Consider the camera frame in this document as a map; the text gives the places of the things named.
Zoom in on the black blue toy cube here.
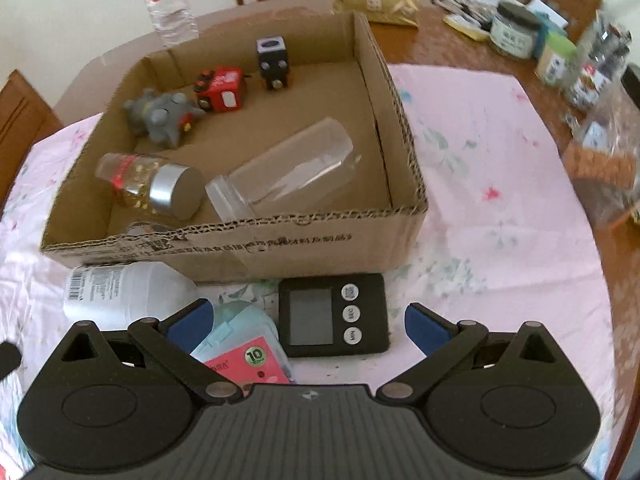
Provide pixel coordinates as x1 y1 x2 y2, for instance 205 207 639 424
256 36 290 90

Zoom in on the wooden chair left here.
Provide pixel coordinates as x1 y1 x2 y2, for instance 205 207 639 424
0 70 63 206

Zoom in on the clear water bottle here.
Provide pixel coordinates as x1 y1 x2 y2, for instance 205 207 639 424
144 0 200 48

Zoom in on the cardboard box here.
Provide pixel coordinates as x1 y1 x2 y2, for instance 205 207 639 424
40 13 428 282

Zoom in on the red toy cube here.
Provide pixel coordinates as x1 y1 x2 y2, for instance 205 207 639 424
193 67 246 113

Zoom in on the grey toy figure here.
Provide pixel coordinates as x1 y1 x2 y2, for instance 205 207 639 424
122 89 205 150

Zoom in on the white plastic bottle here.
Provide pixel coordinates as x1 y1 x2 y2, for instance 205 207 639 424
63 261 198 330

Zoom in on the capsule jar silver lid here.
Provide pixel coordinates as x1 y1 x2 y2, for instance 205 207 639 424
94 153 205 221

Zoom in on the clear plastic bag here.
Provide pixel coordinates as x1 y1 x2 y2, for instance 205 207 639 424
562 12 639 228

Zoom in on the black digital timer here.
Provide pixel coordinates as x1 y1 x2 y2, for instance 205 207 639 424
278 273 390 359

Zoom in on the pink pen refill pack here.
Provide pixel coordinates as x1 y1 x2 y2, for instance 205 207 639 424
191 300 295 396

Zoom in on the pile of papers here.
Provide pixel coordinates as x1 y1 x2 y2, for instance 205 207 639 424
430 0 569 42

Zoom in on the clear plastic jar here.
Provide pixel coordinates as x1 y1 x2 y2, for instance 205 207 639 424
206 117 360 222

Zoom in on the green white small box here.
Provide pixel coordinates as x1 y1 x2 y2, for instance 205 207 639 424
535 32 576 87

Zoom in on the pink floral tablecloth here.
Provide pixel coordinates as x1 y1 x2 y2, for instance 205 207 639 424
1 64 615 479

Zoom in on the glass jar black lid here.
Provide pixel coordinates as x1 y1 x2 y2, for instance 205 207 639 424
489 0 541 61

